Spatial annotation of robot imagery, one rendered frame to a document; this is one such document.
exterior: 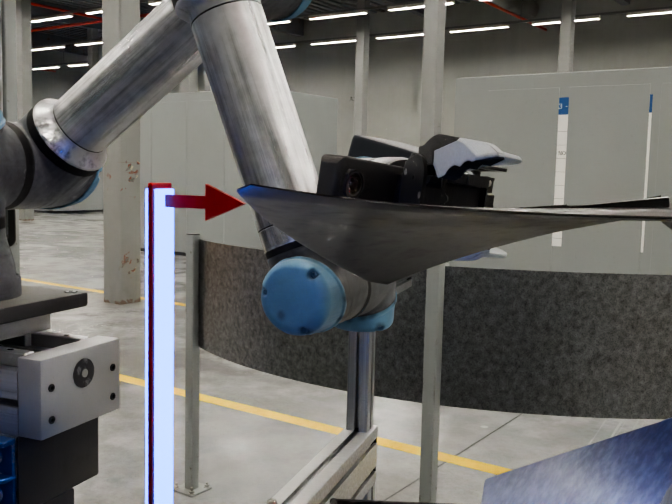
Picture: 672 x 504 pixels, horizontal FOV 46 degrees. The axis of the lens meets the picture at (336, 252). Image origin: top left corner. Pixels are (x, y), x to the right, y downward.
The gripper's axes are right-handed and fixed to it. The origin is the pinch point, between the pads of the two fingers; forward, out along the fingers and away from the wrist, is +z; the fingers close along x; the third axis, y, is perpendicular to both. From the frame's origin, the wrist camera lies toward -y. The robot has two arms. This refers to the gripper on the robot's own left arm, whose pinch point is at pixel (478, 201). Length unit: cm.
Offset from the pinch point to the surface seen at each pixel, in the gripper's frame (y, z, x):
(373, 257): -9.0, 2.8, 5.1
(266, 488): 55, -228, 114
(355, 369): 8.7, -41.6, 23.3
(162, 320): -22.7, 0.9, 11.1
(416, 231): -9.2, 9.6, 2.7
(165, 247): -23.1, 0.6, 6.2
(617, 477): -0.6, 20.8, 13.8
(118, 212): 15, -661, 40
